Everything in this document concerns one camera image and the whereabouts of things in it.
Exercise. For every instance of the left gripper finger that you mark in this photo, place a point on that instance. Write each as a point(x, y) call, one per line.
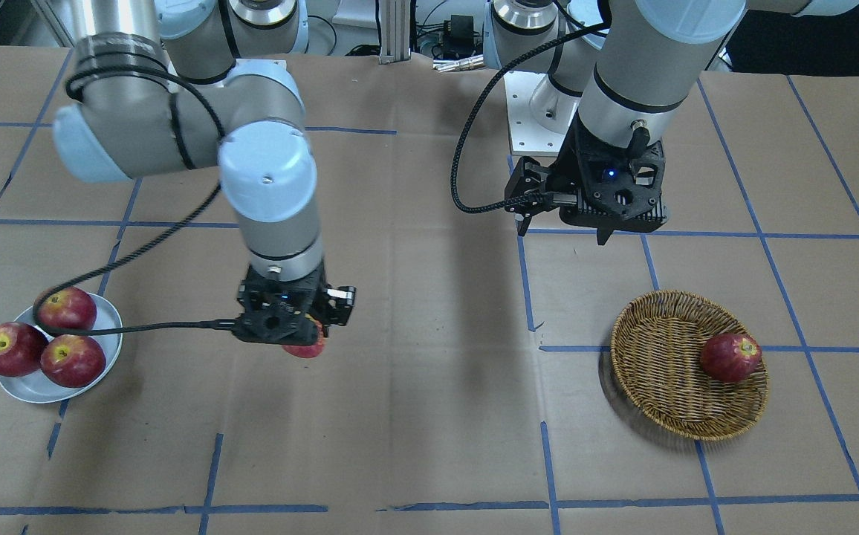
point(603, 235)
point(523, 221)

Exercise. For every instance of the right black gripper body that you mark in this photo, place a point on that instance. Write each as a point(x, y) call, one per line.
point(339, 304)

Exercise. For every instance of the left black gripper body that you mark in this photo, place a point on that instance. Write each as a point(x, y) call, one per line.
point(570, 171)

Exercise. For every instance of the red yellow apple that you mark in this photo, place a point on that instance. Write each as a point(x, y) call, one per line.
point(308, 350)

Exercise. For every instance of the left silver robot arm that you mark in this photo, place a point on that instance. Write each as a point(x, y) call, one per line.
point(629, 73)

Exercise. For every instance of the woven wicker basket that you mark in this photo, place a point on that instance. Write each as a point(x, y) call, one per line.
point(655, 351)

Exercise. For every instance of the dark red apple in basket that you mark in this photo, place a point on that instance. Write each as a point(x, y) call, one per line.
point(730, 357)

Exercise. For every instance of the red apple plate back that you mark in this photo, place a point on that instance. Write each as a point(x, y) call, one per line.
point(70, 308)

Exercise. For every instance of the red apple plate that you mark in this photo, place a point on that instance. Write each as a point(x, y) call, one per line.
point(20, 348)
point(73, 360)
point(70, 308)

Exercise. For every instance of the red apple plate front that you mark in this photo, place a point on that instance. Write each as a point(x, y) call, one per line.
point(73, 360)

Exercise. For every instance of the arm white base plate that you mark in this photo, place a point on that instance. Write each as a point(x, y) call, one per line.
point(539, 114)
point(259, 67)

